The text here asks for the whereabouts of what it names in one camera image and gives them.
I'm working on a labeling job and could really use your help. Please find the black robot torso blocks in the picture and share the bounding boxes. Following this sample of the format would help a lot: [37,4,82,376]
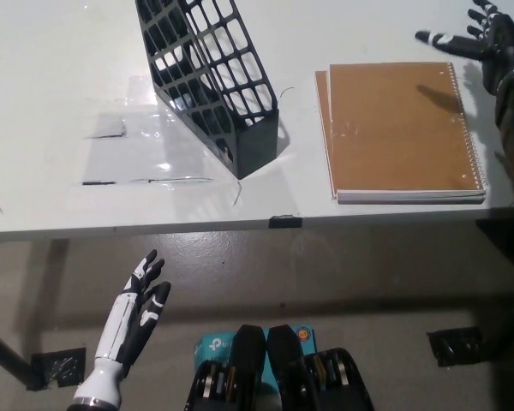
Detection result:
[183,324,374,411]

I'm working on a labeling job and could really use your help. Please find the transparent plastic sheet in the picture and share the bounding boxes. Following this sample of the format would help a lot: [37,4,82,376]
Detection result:
[81,106,215,186]

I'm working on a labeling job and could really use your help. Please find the brown spiral notebook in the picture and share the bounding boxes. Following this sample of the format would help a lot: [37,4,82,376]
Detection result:
[314,70,339,201]
[328,62,489,206]

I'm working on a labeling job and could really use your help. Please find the black lattice book holder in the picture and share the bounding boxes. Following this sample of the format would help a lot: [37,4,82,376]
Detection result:
[135,0,280,180]

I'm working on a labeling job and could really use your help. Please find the grey paper patch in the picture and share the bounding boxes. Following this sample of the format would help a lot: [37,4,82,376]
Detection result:
[84,119,128,139]

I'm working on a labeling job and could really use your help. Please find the white and black left hand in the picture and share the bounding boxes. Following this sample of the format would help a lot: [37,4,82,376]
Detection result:
[75,249,172,402]

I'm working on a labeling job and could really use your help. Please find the black and white right hand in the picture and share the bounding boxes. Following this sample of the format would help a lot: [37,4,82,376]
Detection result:
[414,0,514,98]

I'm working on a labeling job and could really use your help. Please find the teal router box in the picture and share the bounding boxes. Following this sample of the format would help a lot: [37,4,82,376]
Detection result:
[194,325,316,386]

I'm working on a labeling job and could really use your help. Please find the black table edge clip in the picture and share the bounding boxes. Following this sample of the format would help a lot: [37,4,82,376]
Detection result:
[268,214,303,229]

